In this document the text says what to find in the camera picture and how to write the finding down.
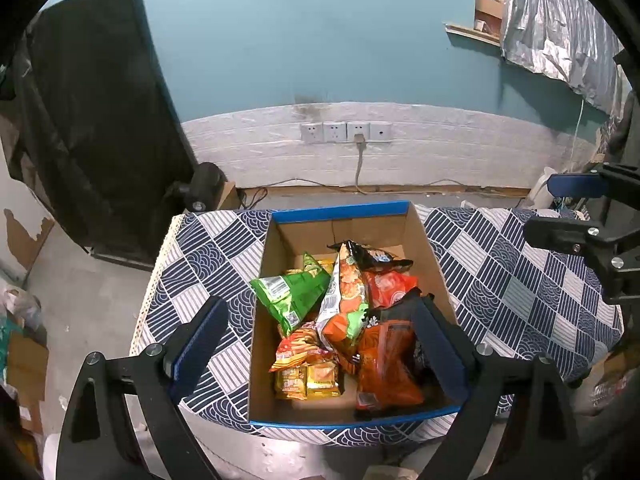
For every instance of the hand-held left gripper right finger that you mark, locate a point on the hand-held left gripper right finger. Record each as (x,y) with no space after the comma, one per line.
(440,350)

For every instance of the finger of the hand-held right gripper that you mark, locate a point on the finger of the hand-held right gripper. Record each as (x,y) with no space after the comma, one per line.
(560,232)
(577,185)

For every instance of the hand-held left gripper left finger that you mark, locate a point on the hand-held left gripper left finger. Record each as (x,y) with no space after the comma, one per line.
(200,350)

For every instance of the large orange chip bag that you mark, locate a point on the large orange chip bag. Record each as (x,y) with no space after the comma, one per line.
(385,370)

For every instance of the orange and yellow fries packet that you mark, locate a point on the orange and yellow fries packet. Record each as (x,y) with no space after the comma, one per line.
(295,347)

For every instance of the green chip bag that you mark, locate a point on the green chip bag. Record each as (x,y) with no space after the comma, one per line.
(290,300)

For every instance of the orange and green snack bag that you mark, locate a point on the orange and green snack bag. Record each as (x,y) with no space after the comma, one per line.
(345,305)

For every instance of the cardboard box with blue tape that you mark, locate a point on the cardboard box with blue tape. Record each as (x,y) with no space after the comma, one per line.
(300,232)

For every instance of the white electric kettle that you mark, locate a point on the white electric kettle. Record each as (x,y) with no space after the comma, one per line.
(542,187)

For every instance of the navy patterned tablecloth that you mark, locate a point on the navy patterned tablecloth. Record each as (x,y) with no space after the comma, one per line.
(500,270)

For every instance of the grey hanging clothing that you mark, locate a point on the grey hanging clothing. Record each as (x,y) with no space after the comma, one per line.
(625,130)

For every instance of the clear plastic bottle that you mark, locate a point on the clear plastic bottle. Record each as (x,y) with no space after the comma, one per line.
(607,390)

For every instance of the silver foil sheet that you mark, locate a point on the silver foil sheet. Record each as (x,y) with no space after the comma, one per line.
(560,25)

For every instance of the black round device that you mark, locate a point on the black round device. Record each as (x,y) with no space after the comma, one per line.
(202,185)

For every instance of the flattened cardboard piece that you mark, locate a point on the flattened cardboard piece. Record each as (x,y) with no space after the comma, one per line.
(25,365)

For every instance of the crumpled plastic bag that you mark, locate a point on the crumpled plastic bag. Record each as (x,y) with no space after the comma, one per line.
(20,307)

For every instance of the wooden window sill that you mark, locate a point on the wooden window sill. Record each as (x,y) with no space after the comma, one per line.
(472,32)

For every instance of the black panel board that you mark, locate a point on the black panel board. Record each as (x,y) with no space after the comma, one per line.
(90,125)

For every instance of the white wall socket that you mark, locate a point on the white wall socket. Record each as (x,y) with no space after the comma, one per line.
(335,132)
(311,133)
(358,127)
(381,131)

